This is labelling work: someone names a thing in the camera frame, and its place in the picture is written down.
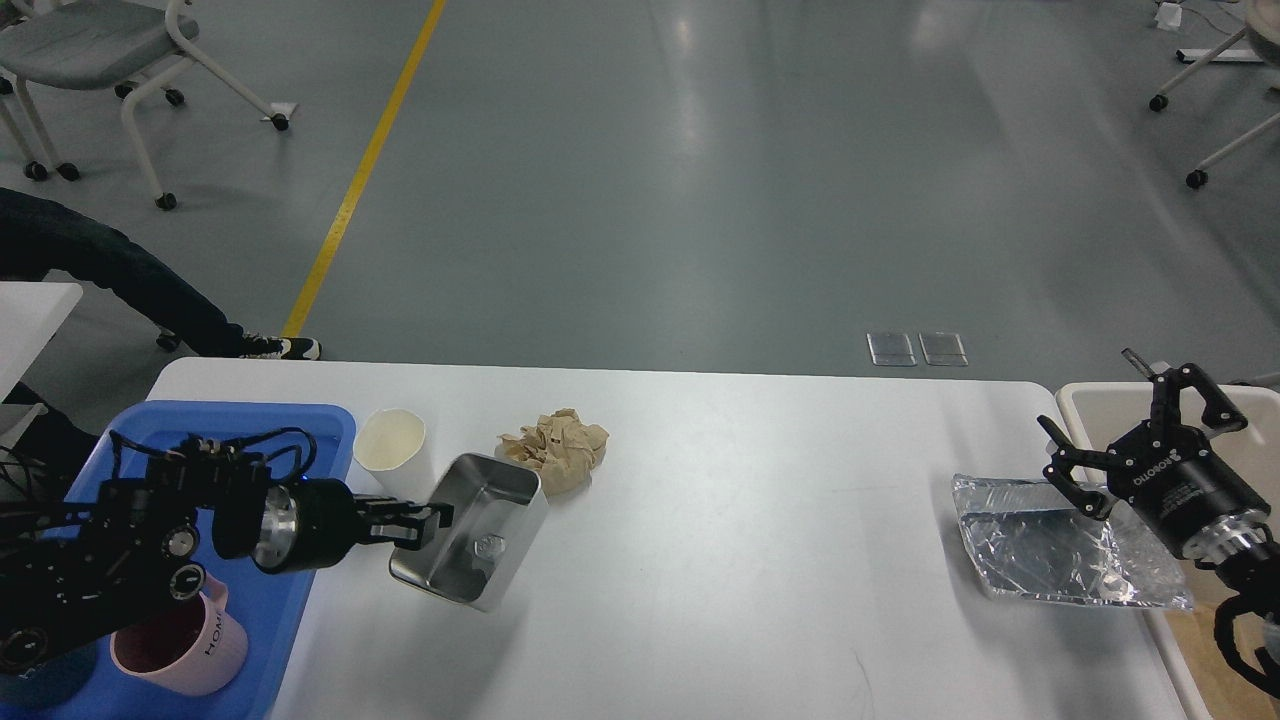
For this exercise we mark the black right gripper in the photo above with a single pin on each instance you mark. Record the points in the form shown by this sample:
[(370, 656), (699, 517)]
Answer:
[(1185, 495)]

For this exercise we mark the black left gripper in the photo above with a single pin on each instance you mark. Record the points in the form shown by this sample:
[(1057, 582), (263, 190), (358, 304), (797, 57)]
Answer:
[(309, 525)]

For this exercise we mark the stainless steel rectangular container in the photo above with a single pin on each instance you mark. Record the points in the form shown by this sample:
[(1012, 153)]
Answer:
[(498, 508)]

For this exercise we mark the pink ribbed mug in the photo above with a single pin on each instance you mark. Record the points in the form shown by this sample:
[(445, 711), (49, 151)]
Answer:
[(194, 649)]

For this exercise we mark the dark blue HOME mug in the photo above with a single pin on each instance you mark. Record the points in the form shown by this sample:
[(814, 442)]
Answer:
[(48, 685)]

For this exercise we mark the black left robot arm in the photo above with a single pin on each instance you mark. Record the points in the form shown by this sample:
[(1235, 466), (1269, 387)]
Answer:
[(91, 569)]

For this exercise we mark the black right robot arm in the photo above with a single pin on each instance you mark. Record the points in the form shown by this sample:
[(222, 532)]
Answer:
[(1242, 553)]

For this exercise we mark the white paper cup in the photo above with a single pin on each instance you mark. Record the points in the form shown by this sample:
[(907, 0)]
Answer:
[(391, 447)]

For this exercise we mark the beige plastic bin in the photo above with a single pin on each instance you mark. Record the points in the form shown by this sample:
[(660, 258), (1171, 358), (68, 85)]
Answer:
[(1097, 413)]

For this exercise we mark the aluminium foil tray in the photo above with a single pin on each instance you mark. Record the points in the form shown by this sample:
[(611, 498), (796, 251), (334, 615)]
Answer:
[(1026, 542)]

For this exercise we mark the crumpled brown paper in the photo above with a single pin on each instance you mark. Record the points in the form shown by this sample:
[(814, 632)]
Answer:
[(562, 449)]

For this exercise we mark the floor outlet plate right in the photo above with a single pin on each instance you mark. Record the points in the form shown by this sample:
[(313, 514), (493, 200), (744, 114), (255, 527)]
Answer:
[(943, 349)]

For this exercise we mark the floor outlet plate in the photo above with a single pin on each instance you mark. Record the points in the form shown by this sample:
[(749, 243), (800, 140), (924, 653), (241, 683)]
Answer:
[(943, 349), (891, 349)]

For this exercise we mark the blue plastic tray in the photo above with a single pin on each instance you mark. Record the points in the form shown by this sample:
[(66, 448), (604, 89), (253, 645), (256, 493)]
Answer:
[(269, 607)]

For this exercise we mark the floor outlet plate left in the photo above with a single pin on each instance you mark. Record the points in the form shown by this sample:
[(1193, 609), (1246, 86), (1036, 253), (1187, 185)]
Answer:
[(891, 349)]

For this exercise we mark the brown paper in bin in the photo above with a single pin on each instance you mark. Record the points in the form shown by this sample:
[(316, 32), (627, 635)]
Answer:
[(1224, 694)]

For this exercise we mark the white side table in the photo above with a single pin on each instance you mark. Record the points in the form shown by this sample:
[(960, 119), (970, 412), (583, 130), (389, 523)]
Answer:
[(31, 313)]

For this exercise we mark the person in dark jeans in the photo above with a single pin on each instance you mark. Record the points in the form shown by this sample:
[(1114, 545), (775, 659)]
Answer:
[(39, 236)]

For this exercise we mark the grey office chair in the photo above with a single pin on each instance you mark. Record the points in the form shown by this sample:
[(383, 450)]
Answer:
[(93, 45)]

